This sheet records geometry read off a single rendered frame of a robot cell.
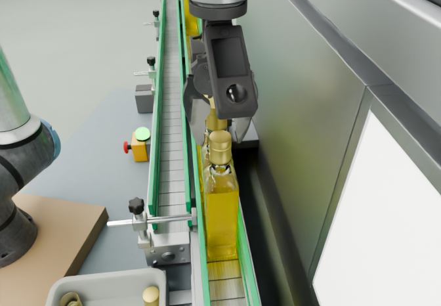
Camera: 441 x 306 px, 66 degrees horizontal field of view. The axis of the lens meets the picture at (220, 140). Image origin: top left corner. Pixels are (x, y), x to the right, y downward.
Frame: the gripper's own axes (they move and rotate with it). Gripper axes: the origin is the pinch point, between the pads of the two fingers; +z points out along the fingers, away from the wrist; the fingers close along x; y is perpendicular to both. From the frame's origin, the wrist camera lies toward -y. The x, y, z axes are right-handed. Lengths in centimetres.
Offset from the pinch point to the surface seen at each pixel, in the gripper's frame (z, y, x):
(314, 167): -0.7, -8.4, -11.7
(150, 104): 36, 69, 17
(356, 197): -5.5, -18.1, -11.9
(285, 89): -3.3, 8.0, -12.1
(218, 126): 0.4, 4.1, -0.2
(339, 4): -20.6, -3.8, -12.6
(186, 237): 26.9, 2.6, 6.8
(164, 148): 27.3, 32.6, 11.2
